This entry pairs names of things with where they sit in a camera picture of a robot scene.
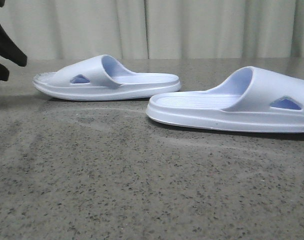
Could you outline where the light blue slipper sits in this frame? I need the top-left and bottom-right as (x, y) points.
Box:
(146, 66), (304, 133)
(33, 55), (181, 101)

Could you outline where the pale green curtain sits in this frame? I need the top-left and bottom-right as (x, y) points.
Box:
(0, 0), (304, 60)

